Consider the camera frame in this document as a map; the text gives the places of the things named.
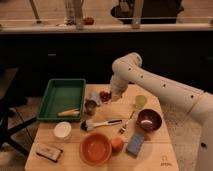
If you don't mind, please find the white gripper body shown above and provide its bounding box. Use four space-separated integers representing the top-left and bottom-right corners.
110 75 127 101

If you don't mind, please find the red grapes bunch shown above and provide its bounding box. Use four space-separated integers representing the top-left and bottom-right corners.
99 91 111 103

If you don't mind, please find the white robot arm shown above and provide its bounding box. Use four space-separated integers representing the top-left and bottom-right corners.
110 52 213 171

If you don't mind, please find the white paper cup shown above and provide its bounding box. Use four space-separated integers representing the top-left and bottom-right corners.
53 122 72 141

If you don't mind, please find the metal can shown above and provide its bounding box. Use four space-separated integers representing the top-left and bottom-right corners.
85 100 97 116

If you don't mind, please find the dark red bowl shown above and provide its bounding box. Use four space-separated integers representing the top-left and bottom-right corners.
136 109 162 132

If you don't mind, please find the black white brush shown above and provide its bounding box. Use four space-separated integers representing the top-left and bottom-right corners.
81 119 121 131

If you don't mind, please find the orange fruit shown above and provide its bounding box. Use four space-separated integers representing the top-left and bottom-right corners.
111 137 124 152

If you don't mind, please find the green plastic tray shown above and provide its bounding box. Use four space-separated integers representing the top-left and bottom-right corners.
37 79 86 122

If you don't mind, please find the blue sponge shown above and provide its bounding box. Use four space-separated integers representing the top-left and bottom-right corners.
126 133 144 157

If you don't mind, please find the orange bowl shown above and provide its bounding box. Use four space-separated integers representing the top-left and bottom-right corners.
79 133 112 166

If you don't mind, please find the red object on shelf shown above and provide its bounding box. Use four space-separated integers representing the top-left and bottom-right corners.
83 17 94 25

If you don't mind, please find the black office chair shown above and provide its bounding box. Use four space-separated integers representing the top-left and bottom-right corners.
0 68 36 156

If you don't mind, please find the green handled fork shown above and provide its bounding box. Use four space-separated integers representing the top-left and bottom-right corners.
119 95 147 134

